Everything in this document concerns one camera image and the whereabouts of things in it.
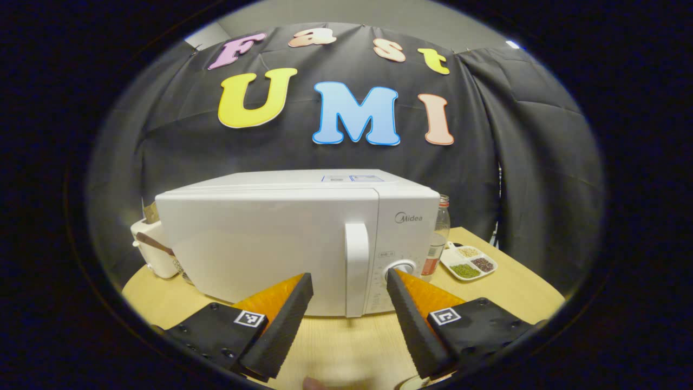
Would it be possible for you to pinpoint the white divided dish of beans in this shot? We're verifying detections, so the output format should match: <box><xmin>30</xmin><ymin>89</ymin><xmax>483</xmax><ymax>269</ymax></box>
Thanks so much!
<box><xmin>440</xmin><ymin>242</ymin><xmax>498</xmax><ymax>281</ymax></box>

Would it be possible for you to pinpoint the white microwave oven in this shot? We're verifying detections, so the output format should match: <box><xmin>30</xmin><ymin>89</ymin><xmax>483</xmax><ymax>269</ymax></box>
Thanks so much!
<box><xmin>155</xmin><ymin>169</ymin><xmax>441</xmax><ymax>317</ymax></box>

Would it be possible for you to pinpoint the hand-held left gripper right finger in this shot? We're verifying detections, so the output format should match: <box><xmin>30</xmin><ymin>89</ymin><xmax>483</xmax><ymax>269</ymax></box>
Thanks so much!
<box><xmin>386</xmin><ymin>268</ymin><xmax>542</xmax><ymax>379</ymax></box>

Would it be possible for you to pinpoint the white toaster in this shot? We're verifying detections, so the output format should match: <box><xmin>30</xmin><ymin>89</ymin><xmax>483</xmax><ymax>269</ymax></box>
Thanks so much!
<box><xmin>131</xmin><ymin>217</ymin><xmax>182</xmax><ymax>280</ymax></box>

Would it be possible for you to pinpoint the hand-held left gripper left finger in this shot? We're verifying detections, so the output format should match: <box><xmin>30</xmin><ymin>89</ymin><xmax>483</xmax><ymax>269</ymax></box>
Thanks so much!
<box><xmin>154</xmin><ymin>272</ymin><xmax>315</xmax><ymax>380</ymax></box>

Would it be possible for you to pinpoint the clear bottle with red label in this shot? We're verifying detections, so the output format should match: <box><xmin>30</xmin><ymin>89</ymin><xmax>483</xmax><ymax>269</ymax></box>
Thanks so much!
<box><xmin>421</xmin><ymin>195</ymin><xmax>451</xmax><ymax>282</ymax></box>

